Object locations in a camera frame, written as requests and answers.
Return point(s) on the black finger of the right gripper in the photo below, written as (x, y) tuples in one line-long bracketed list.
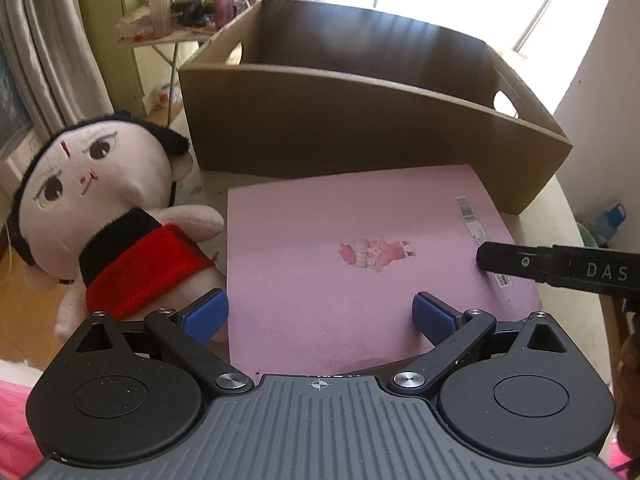
[(532, 263)]

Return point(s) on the green bowl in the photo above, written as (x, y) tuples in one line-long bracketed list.
[(587, 238)]

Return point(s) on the blue water bottle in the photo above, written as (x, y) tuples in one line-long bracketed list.
[(605, 226)]

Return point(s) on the purple plastic cup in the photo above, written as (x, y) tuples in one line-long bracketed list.
[(224, 12)]

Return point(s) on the pink transparent tumbler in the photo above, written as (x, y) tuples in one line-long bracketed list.
[(160, 11)]

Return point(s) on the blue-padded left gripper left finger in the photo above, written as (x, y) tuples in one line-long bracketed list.
[(183, 336)]

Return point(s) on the folding side table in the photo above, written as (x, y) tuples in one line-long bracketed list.
[(157, 58)]

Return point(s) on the dark glass teapot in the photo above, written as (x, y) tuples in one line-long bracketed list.
[(188, 12)]

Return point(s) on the pink notebook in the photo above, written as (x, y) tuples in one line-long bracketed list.
[(321, 272)]

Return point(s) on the brown cardboard box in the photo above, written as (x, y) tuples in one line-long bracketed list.
[(299, 88)]

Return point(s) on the plush doll with red scarf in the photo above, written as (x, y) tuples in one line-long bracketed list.
[(96, 211)]

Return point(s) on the beige curtain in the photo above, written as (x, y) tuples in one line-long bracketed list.
[(56, 73)]

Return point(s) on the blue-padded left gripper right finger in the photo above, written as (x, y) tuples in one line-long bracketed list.
[(454, 335)]

